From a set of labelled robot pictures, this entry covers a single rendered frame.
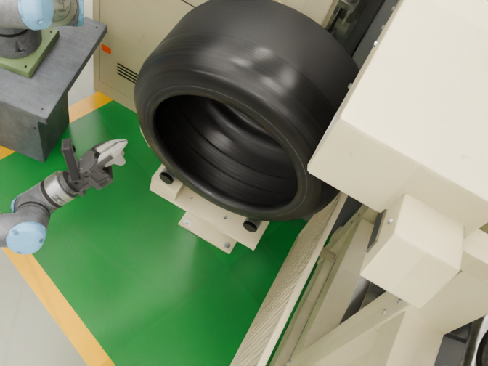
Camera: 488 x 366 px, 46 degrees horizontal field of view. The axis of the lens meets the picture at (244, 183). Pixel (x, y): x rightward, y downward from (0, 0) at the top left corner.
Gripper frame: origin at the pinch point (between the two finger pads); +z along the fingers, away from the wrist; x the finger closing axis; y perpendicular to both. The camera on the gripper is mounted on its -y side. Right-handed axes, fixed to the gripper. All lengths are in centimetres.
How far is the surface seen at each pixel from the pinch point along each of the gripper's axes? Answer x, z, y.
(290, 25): 14, 53, -11
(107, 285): -29, -63, 76
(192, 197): -0.4, 2.9, 31.3
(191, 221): -53, -26, 92
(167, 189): 0.0, -1.0, 23.1
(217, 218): 6.4, 6.2, 37.7
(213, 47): 17.2, 37.4, -19.2
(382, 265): 81, 47, -16
